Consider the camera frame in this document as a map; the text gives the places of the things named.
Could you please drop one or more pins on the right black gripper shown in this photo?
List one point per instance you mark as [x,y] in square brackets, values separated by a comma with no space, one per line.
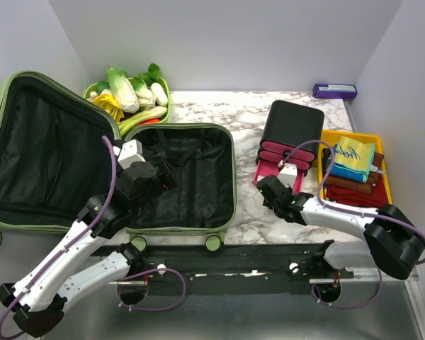
[265,202]

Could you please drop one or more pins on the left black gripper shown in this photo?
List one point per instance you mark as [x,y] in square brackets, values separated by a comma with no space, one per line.
[167,180]

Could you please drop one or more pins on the brown microfibre cloth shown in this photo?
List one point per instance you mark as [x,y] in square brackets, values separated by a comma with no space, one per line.
[374,178]

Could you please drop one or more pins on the black case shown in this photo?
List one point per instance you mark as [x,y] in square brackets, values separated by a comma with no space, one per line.
[290,134]

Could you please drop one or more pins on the yellow blue towel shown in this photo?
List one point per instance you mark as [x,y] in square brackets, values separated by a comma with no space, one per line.
[353,159]

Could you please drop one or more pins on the yellow plastic tray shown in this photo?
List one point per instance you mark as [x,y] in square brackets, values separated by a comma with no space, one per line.
[333,136]

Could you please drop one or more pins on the green hard-shell suitcase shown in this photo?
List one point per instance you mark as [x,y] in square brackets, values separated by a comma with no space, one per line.
[52,160]

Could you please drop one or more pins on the dark red cloth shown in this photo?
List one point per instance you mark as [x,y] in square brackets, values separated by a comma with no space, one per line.
[377,199]

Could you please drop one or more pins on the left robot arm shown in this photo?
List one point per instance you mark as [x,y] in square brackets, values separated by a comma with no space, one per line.
[39,301]

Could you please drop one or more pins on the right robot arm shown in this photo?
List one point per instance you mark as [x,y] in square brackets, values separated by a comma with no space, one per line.
[387,239]

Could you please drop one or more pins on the celery stalk toy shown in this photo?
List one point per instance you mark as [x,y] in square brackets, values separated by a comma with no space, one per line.
[150,114]

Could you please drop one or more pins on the green vegetable basket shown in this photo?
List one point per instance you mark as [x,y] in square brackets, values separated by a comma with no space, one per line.
[101,86]

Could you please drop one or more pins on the bok choy toy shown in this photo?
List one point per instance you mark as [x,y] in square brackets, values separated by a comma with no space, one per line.
[145,97]

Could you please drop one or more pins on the yellow cabbage toy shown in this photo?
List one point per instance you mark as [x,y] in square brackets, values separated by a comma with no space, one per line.
[109,104]

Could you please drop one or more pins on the white radish toy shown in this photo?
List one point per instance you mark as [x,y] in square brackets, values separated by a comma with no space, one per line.
[160,95]

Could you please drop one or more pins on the napa cabbage toy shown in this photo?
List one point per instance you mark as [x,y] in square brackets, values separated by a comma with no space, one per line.
[122,90]

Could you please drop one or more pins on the mushroom toy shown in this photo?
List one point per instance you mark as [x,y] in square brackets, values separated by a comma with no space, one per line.
[92,96]

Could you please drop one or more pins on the green leafy vegetable toy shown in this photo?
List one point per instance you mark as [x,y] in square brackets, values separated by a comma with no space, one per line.
[152,75]

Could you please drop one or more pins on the purple box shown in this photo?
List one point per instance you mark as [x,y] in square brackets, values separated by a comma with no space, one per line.
[334,91]

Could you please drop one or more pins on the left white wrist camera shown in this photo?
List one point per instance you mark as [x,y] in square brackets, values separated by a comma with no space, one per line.
[129,153]

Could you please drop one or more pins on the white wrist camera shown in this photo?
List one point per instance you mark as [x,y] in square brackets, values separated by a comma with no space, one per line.
[287,173]
[129,153]

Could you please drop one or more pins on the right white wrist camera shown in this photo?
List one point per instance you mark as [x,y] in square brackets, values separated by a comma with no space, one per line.
[287,173]

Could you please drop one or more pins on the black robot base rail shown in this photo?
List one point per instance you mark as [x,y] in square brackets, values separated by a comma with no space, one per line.
[236,269]

